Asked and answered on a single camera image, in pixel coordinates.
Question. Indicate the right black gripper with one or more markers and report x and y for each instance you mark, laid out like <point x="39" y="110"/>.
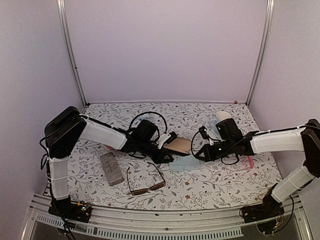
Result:
<point x="209" y="156"/>

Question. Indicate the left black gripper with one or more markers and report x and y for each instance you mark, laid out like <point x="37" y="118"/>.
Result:
<point x="159" y="158"/>

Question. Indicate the blue cleaning cloth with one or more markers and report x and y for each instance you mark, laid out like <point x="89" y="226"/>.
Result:
<point x="184" y="163"/>

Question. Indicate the black glasses case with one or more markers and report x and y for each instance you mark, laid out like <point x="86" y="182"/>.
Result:
<point x="179" y="146"/>

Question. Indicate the pink sunglasses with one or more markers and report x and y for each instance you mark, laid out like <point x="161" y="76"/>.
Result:
<point x="246" y="163"/>

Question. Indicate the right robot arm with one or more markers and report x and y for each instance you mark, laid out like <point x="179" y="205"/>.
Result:
<point x="303" y="138"/>

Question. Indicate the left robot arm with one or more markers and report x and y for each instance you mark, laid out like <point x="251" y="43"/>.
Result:
<point x="63" y="133"/>

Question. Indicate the brown sunglasses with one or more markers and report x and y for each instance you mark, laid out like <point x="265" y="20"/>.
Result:
<point x="147" y="189"/>

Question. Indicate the light blue mug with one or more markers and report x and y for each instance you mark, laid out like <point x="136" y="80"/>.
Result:
<point x="219" y="116"/>

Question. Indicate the grey glasses case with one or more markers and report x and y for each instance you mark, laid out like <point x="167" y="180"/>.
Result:
<point x="111" y="169"/>

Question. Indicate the floral tablecloth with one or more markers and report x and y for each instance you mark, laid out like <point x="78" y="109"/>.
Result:
<point x="216" y="184"/>

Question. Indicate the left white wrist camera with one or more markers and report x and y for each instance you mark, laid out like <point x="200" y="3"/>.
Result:
<point x="166" y="139"/>

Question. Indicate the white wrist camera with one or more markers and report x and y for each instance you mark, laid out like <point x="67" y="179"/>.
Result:
<point x="166" y="139"/>
<point x="205" y="135"/>

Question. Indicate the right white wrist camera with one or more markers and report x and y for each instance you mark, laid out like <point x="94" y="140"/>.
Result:
<point x="205" y="135"/>

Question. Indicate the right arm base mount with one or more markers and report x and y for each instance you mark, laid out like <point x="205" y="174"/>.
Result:
<point x="269" y="208"/>

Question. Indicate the front aluminium rail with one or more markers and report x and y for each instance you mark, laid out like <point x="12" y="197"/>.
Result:
<point x="107" y="223"/>

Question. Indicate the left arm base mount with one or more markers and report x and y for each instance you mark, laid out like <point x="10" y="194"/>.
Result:
<point x="67" y="210"/>

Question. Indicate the left aluminium frame post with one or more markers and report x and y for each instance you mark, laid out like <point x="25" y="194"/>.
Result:
<point x="62" y="13"/>

